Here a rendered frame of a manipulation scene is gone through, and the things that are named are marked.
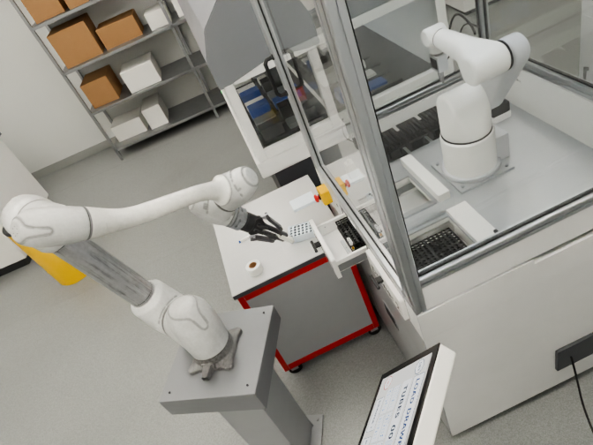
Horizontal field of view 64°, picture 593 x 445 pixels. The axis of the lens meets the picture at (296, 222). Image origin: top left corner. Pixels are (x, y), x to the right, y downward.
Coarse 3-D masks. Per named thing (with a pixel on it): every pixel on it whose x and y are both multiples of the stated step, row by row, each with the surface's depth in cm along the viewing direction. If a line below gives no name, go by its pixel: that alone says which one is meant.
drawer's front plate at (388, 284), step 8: (368, 256) 180; (376, 264) 174; (376, 272) 179; (384, 272) 170; (384, 280) 169; (384, 288) 178; (392, 288) 164; (392, 296) 168; (400, 296) 160; (400, 304) 160; (400, 312) 167
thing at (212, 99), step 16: (96, 0) 447; (160, 0) 459; (64, 16) 449; (176, 16) 492; (32, 32) 451; (144, 32) 489; (160, 32) 475; (80, 64) 479; (176, 64) 529; (192, 64) 501; (80, 96) 497; (128, 96) 506; (208, 96) 524; (96, 112) 508; (176, 112) 554; (192, 112) 538; (160, 128) 537; (112, 144) 532; (128, 144) 536
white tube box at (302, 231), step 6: (306, 222) 226; (288, 228) 227; (294, 228) 228; (300, 228) 225; (306, 228) 223; (294, 234) 223; (300, 234) 221; (306, 234) 220; (312, 234) 221; (300, 240) 223
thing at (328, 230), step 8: (336, 216) 206; (344, 216) 207; (320, 224) 206; (328, 224) 207; (320, 232) 208; (328, 232) 209; (336, 232) 208; (328, 240) 206; (336, 240) 204; (344, 240) 202; (336, 248) 201; (360, 248) 188; (336, 256) 197; (344, 256) 187; (352, 256) 188; (360, 256) 188; (344, 264) 188; (352, 264) 190
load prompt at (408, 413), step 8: (416, 376) 115; (416, 384) 112; (416, 392) 110; (408, 400) 111; (416, 400) 107; (408, 408) 109; (408, 416) 107; (400, 424) 108; (408, 424) 105; (400, 432) 106; (400, 440) 104
